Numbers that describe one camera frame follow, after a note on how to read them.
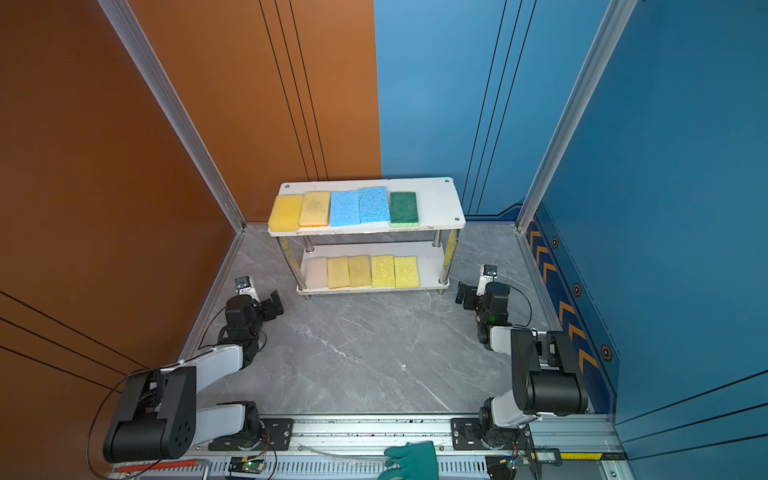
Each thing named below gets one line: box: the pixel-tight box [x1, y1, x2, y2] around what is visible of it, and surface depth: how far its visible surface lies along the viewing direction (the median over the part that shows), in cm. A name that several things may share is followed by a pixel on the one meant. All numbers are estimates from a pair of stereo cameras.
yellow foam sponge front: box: [327, 257, 350, 289], surface depth 98 cm
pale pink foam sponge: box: [305, 257, 328, 290], surface depth 98 cm
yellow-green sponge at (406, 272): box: [394, 256, 420, 289], surface depth 98 cm
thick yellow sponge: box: [268, 195, 303, 232], surface depth 74 cm
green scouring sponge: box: [389, 192, 419, 228], surface depth 76 cm
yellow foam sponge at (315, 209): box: [299, 192, 331, 227], surface depth 75 cm
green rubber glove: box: [378, 441, 439, 480], surface depth 70 cm
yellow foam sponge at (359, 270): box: [348, 255, 371, 288], surface depth 98 cm
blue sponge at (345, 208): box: [330, 191, 361, 227], surface depth 77 cm
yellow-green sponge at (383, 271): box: [371, 255, 395, 288], surface depth 98 cm
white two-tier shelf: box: [270, 177, 466, 300], surface depth 84 cm
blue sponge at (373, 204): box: [358, 186, 390, 223], surface depth 77 cm
